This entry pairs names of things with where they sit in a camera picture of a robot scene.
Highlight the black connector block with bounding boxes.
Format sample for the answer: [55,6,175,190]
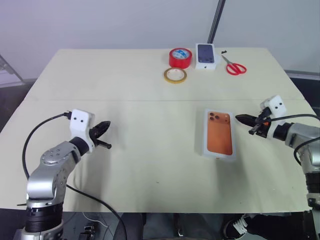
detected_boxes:
[79,224,96,239]

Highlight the thin white wire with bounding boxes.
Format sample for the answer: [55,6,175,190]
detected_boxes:
[82,212,111,229]

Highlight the red handled scissors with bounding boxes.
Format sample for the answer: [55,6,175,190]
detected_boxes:
[221,54,248,76]

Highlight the black metal pole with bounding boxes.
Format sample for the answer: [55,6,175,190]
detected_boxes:
[206,0,227,45]

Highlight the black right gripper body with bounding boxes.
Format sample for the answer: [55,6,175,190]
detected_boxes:
[254,109,272,137]

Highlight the white box blue phone print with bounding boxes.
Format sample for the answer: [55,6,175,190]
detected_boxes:
[194,43,217,72]

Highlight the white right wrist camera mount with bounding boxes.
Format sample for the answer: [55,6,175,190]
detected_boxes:
[259,94,288,139]

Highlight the grey metal frame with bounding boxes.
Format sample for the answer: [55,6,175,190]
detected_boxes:
[0,53,25,88]

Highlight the yellow tape roll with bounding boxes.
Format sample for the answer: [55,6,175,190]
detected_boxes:
[163,67,188,85]

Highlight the phone box lid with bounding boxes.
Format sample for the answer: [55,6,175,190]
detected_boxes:
[201,108,238,163]

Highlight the black white sneaker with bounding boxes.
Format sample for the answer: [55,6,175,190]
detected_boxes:
[223,213,249,238]

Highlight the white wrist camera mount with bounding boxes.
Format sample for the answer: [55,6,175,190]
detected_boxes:
[259,94,288,139]
[68,109,96,153]

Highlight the red tape roll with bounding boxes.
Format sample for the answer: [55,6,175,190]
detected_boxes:
[168,47,193,70]

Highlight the grey skirting rail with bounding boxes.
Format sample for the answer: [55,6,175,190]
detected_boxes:
[284,69,320,81]

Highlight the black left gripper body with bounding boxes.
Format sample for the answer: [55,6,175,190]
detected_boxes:
[89,125,101,147]

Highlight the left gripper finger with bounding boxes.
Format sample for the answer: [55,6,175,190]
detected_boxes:
[94,120,112,138]
[96,139,112,150]

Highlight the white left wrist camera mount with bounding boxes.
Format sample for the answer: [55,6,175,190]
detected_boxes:
[68,109,96,153]

